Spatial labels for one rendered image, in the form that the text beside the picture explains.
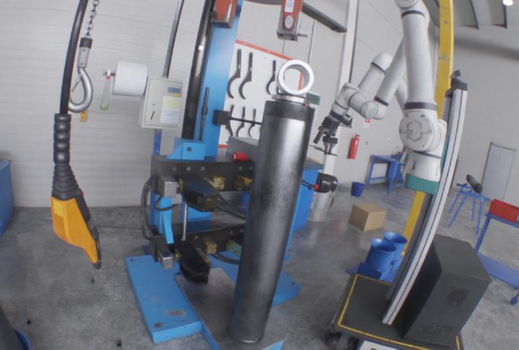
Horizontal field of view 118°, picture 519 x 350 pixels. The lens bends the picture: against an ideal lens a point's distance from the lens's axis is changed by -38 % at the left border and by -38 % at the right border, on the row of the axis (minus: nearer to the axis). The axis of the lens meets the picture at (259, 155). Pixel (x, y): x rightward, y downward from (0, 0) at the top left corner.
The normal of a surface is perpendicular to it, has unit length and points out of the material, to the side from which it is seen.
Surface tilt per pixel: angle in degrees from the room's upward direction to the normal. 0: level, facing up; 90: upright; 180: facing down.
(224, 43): 90
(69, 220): 90
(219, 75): 90
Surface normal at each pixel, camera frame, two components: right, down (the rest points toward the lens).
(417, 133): -0.77, 0.14
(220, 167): 0.59, 0.23
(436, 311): -0.49, 0.07
